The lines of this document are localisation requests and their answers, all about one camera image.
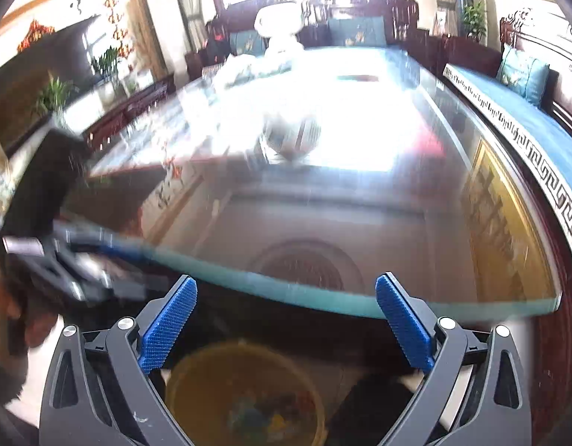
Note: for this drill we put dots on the blue patterned seat mat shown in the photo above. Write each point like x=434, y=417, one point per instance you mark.
x=522, y=121

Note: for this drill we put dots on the bamboo plant in vase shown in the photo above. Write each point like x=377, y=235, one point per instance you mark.
x=107, y=62

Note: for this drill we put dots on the green potted plant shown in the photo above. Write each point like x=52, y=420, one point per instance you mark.
x=474, y=19

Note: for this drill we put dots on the red knot decoration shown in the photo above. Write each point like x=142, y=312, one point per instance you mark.
x=116, y=23

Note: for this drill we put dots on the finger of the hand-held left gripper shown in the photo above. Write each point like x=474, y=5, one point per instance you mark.
x=123, y=283
x=104, y=241

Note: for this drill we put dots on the long carved wooden sofa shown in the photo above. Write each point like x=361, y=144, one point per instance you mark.
x=560, y=69

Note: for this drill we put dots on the white crumpled plastic bag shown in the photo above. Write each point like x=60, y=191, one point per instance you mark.
x=262, y=66

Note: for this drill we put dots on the dark red bag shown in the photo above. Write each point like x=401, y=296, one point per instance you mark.
x=216, y=39

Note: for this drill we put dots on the yellow plastic bin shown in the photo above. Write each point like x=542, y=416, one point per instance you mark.
x=197, y=371

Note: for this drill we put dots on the white standing air conditioner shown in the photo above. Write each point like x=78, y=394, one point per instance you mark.
x=162, y=23

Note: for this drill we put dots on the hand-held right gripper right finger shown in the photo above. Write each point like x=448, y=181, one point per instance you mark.
x=404, y=323

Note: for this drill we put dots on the framed calligraphy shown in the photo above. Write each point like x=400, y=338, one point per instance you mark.
x=67, y=0

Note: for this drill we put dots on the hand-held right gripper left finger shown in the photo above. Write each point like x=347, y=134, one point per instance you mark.
x=167, y=325

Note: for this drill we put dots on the leafy potted plant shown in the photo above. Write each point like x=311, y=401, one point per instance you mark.
x=56, y=95

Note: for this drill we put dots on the carved wooden sideboard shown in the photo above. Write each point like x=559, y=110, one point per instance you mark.
x=137, y=100

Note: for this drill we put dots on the dark cloth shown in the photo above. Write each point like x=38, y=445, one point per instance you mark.
x=369, y=413

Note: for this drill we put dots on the teal embroidered cushion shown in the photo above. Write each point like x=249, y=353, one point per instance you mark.
x=358, y=31
x=246, y=42

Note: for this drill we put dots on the person's left hand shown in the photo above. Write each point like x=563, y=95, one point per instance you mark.
x=39, y=327

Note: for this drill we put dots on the white robot toy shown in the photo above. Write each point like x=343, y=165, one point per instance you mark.
x=279, y=25

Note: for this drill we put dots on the crumpled printed paper ball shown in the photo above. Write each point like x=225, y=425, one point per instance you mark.
x=290, y=137

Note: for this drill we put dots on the blue floral cushion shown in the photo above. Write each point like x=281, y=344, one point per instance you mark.
x=522, y=74

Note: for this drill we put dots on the black television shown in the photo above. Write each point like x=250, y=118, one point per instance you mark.
x=35, y=83

